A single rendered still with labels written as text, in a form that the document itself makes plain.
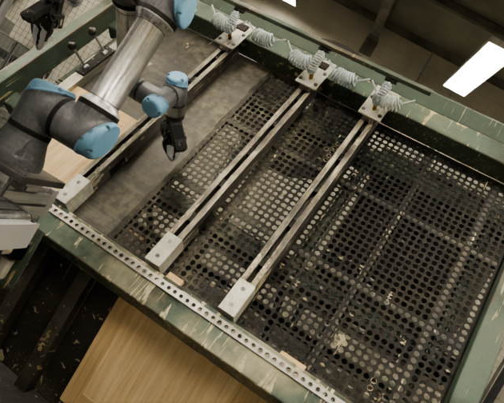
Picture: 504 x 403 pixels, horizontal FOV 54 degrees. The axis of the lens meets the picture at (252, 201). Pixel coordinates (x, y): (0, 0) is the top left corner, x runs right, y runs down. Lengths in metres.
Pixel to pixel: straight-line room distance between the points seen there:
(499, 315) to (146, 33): 1.39
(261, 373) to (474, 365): 0.66
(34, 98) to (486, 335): 1.51
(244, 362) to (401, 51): 6.23
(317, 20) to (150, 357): 6.11
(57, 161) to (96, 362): 0.78
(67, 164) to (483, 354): 1.60
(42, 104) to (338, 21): 6.30
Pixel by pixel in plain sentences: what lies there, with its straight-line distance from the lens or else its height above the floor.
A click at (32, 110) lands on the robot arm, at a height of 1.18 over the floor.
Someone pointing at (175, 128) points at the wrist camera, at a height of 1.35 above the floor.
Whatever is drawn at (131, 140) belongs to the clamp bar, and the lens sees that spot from 1.99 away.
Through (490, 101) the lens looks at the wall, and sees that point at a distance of 7.50.
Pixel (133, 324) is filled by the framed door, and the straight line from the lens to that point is 1.95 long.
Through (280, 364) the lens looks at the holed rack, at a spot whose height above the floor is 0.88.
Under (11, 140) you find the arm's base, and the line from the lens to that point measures 1.41.
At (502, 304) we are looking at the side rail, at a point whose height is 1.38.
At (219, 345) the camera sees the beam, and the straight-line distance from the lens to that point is 1.59.
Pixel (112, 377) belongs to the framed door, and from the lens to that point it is 2.01.
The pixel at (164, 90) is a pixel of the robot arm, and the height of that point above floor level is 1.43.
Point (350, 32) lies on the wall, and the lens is 7.38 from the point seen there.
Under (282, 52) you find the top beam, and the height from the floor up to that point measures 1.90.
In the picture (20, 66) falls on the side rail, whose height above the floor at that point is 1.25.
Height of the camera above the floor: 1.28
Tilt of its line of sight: 1 degrees down
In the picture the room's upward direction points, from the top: 30 degrees clockwise
